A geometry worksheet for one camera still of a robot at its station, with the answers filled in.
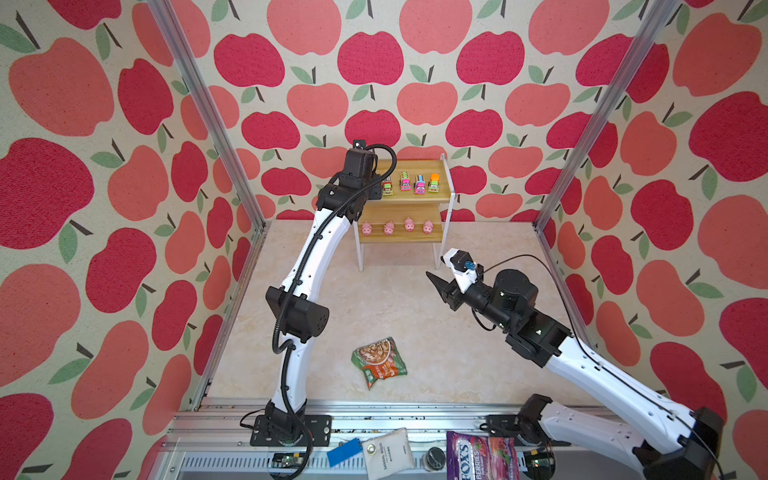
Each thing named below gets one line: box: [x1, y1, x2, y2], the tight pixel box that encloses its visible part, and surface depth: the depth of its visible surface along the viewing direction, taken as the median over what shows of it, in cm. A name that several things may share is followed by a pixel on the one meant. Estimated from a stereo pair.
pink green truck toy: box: [399, 171, 413, 192], surface depth 86 cm
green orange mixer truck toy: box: [428, 173, 440, 193], surface depth 84 cm
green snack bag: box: [351, 337, 408, 390], surface depth 86 cm
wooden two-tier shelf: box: [353, 154, 455, 272], surface depth 95 cm
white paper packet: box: [362, 427, 414, 480], surface depth 72 cm
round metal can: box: [422, 447, 446, 471], surface depth 64 cm
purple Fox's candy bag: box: [446, 431, 521, 480], surface depth 70 cm
